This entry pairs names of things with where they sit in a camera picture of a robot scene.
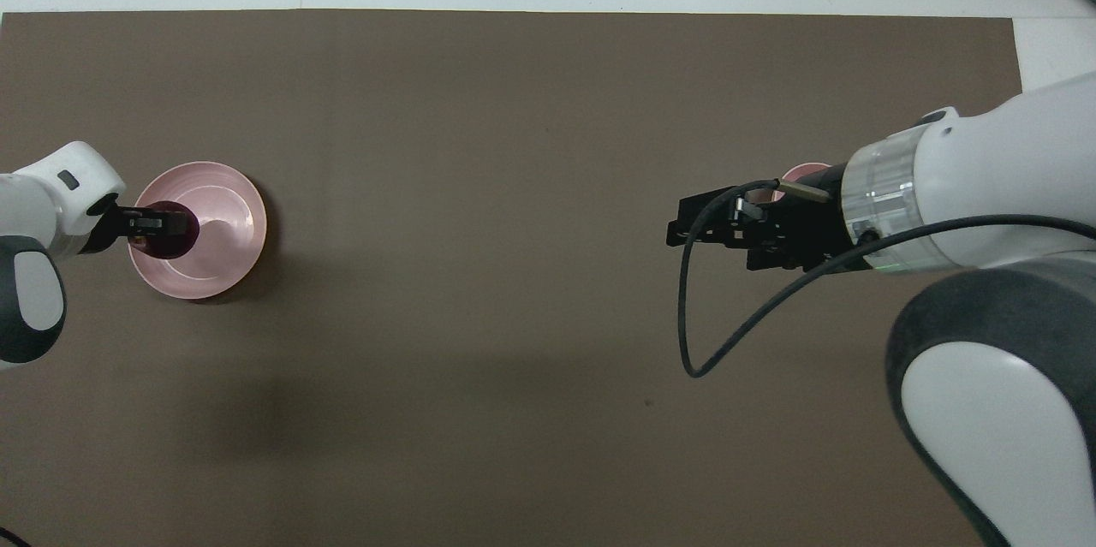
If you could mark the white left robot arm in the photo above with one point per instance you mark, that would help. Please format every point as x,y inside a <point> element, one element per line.
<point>34,205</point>

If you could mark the pink bowl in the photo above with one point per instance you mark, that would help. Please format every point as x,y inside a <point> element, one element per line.
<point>802,173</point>

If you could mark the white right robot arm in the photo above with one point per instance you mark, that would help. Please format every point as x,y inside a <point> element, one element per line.
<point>985,162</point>

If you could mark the brown table mat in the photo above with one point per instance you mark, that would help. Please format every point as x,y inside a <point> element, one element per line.
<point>479,316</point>

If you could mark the dark red apple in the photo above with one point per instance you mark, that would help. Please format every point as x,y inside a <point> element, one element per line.
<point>175,247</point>

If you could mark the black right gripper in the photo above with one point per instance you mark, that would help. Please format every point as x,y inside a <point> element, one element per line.
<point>805,230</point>

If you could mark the pink plate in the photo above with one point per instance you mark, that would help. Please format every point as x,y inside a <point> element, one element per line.
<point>224,264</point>

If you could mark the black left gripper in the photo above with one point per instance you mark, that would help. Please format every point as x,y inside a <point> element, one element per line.
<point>107,230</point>

